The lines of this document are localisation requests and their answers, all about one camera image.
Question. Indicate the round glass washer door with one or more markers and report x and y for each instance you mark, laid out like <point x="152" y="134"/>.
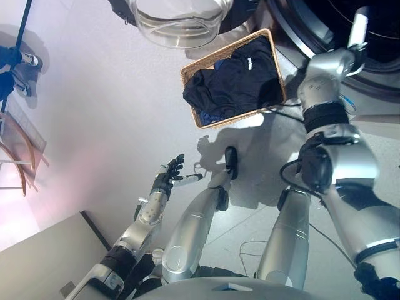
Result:
<point x="181" y="22"/>

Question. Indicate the wooden chair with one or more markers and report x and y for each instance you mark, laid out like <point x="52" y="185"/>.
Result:
<point x="22" y="150"/>

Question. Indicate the silver robot leg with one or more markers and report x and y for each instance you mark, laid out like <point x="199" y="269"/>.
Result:
<point x="289" y="237"/>
<point x="193" y="225"/>

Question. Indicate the woven wicker laundry basket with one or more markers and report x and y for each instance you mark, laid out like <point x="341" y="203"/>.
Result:
<point x="234" y="122"/>

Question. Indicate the beige low cabinet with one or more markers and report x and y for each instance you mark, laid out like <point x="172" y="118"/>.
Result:
<point x="47" y="256"/>

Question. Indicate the black pole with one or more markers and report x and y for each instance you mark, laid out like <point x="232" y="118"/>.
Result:
<point x="18" y="40"/>

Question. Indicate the black garment with white print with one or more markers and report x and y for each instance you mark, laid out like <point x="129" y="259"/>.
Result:
<point x="234" y="84"/>

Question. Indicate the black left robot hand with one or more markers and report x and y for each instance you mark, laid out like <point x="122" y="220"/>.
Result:
<point x="164" y="176"/>

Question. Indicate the grey front-load washing machine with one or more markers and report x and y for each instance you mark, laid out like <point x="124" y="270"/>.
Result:
<point x="328" y="28"/>

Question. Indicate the silver right robot leg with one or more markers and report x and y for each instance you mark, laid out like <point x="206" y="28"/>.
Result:
<point x="289" y="237"/>

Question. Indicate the dark blue garment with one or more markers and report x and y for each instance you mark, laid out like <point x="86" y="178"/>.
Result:
<point x="210" y="116"/>

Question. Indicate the silver left robot leg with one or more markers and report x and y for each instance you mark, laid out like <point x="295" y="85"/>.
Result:
<point x="193" y="225"/>

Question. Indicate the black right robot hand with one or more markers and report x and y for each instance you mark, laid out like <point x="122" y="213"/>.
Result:
<point x="358" y="28"/>

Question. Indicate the black left robot foot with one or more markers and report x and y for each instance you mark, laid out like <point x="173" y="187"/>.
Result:
<point x="231" y="161"/>

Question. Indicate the grey white sneaker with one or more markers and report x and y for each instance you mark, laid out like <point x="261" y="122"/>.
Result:
<point x="24" y="87"/>
<point x="31" y="58"/>

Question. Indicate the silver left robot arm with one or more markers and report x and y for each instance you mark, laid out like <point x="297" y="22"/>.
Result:
<point x="137" y="231"/>

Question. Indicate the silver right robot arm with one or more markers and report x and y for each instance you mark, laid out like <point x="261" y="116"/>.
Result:
<point x="343" y="156"/>

